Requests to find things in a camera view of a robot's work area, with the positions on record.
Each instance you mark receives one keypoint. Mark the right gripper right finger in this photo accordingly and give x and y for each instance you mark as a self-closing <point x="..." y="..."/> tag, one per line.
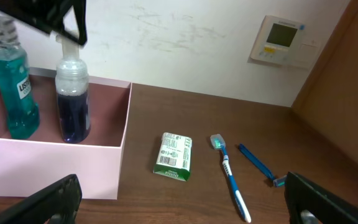
<point x="303" y="195"/>

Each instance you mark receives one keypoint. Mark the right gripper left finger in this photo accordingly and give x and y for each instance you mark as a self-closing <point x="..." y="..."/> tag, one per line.
<point x="56" y="203"/>

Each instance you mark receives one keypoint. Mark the blue white toothbrush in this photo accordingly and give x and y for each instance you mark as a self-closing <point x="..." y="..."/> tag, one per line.
<point x="218" y="143"/>

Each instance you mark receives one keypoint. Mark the wall thermostat panel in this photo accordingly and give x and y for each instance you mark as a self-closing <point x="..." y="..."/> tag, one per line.
<point x="284" y="42"/>

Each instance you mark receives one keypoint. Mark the pink cardboard box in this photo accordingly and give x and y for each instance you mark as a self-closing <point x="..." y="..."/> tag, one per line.
<point x="29" y="165"/>

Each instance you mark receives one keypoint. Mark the green white soap box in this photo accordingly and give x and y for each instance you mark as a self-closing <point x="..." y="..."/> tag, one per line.
<point x="174" y="157"/>

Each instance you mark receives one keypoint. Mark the clear foam pump bottle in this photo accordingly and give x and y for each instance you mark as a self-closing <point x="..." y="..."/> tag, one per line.
<point x="71" y="84"/>

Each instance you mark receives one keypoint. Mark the teal mouthwash bottle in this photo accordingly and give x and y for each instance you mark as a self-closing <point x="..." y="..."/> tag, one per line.
<point x="23" y="116"/>

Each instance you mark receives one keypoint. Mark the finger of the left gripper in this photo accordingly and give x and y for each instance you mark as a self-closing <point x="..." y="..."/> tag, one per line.
<point x="47" y="15"/>

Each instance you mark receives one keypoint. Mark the blue disposable razor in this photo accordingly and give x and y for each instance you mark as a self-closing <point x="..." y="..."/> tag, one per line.
<point x="277" y="182"/>

